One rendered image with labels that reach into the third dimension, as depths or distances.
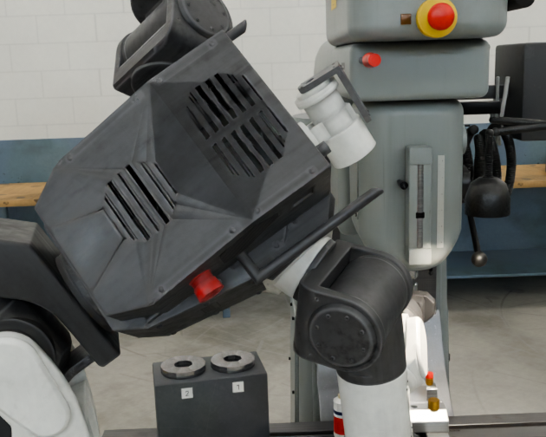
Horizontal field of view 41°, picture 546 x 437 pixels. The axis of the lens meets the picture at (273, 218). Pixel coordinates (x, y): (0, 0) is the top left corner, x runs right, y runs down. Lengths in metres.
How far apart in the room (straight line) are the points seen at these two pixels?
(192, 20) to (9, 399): 0.51
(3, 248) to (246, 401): 0.73
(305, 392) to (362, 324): 1.15
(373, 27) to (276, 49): 4.41
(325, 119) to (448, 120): 0.41
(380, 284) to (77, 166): 0.37
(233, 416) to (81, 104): 4.46
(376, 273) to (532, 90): 0.88
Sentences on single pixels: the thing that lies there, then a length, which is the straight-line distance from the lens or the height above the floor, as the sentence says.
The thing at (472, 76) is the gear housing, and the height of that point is 1.67.
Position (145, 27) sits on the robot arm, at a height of 1.75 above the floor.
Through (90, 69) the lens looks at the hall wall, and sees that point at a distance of 5.72.
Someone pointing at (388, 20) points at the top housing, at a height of 1.76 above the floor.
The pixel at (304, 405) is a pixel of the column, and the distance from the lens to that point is 1.99.
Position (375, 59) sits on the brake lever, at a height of 1.70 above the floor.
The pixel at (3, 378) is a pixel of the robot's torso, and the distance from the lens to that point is 0.92.
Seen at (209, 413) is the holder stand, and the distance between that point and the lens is 1.49.
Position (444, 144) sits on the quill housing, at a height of 1.55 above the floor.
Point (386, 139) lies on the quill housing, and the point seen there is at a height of 1.56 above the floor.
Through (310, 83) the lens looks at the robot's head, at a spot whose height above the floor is 1.67.
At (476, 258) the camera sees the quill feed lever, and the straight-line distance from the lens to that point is 1.41.
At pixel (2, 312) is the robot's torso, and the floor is 1.42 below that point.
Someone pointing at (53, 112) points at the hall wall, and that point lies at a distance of 5.81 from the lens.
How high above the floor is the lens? 1.70
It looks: 12 degrees down
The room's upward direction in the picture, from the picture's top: 2 degrees counter-clockwise
